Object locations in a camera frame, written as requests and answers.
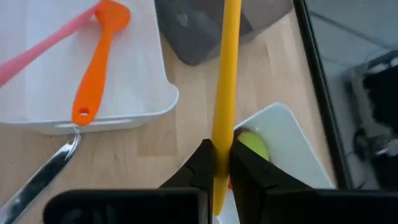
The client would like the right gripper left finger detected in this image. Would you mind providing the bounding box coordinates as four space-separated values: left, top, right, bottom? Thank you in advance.
159 138 216 191

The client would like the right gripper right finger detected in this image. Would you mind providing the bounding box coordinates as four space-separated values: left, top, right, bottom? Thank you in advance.
229 138 314 192

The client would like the yellow silicone spatula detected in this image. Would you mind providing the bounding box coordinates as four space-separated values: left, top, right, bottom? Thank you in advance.
210 0 243 218

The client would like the orange silicone spatula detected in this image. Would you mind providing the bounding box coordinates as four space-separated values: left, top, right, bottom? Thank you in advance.
71 0 131 127

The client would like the cream handled table knife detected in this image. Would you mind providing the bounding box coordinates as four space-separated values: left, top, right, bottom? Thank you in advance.
0 128 83 224

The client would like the pink silicone spatula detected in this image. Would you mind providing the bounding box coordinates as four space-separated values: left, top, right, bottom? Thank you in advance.
0 2 103 88

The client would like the white plastic bin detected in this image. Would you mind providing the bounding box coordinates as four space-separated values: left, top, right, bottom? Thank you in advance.
0 0 180 136
216 102 336 224

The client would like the grey translucent plastic bin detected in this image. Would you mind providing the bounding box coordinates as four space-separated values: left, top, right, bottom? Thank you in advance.
154 0 295 67

